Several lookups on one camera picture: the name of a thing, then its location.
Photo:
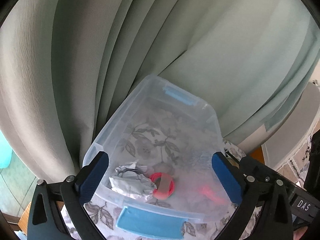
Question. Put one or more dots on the lilac paper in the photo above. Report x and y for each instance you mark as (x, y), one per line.
(130, 181)

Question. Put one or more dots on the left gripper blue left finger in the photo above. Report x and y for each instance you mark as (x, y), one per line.
(91, 175)

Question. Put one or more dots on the pale green curtain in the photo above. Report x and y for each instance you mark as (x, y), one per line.
(67, 65)

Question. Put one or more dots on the floral grey table cloth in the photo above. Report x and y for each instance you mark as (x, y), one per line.
(105, 215)

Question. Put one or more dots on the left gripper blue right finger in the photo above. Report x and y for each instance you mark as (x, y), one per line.
(229, 176)

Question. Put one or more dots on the red filament coil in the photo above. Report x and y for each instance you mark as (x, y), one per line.
(165, 185)

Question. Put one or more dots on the wooden chair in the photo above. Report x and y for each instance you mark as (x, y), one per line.
(23, 222)

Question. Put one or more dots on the clear plastic storage bin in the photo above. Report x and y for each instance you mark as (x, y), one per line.
(171, 131)

